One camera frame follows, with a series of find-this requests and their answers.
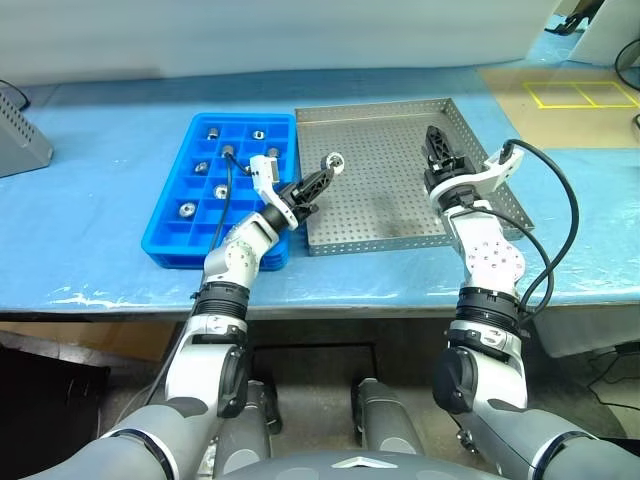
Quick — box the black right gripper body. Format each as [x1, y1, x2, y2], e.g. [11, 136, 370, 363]
[422, 155, 480, 190]

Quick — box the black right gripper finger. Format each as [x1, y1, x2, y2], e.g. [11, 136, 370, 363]
[424, 123, 445, 170]
[432, 124, 456, 165]

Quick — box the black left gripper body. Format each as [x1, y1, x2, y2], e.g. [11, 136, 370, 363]
[278, 181, 322, 225]

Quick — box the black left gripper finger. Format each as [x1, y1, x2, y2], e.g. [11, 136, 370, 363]
[298, 166, 336, 197]
[304, 172, 336, 205]

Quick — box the small metal bearing part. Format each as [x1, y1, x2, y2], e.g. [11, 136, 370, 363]
[319, 152, 347, 176]

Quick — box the blue compartment tray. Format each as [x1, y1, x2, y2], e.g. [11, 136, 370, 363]
[140, 112, 297, 272]

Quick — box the grey plastic bin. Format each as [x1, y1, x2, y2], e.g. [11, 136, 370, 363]
[531, 303, 640, 359]

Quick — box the grey perforated metal box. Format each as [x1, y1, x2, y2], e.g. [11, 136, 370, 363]
[0, 89, 54, 179]

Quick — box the perforated metal tray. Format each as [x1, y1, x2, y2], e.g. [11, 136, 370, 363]
[294, 98, 534, 258]

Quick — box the white backdrop board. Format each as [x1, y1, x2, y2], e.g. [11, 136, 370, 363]
[0, 0, 562, 87]

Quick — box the black stand foot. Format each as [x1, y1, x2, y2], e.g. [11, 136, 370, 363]
[543, 13, 587, 36]

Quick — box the white upright panel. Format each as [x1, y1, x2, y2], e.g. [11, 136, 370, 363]
[569, 0, 640, 66]

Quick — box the blue table cover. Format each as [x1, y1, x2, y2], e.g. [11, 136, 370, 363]
[0, 64, 640, 312]

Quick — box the grey rounded robot leg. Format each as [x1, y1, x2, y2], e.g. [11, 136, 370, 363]
[351, 377, 436, 459]
[214, 378, 284, 476]

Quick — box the grey robot torso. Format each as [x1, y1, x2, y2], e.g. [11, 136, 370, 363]
[214, 449, 506, 480]

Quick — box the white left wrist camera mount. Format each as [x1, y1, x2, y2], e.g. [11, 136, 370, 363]
[248, 155, 301, 231]

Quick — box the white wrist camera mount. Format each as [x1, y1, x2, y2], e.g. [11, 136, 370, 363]
[248, 155, 301, 231]
[425, 144, 525, 205]

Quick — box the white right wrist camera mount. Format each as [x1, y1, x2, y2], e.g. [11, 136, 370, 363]
[425, 144, 525, 205]

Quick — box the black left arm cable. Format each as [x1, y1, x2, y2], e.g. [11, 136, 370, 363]
[144, 151, 254, 406]

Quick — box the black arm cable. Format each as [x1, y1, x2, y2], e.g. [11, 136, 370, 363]
[462, 138, 582, 316]
[144, 151, 254, 406]

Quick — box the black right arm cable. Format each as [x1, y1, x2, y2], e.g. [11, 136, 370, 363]
[462, 138, 582, 316]

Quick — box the black floor cable loop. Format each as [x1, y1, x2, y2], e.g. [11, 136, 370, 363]
[613, 37, 640, 92]

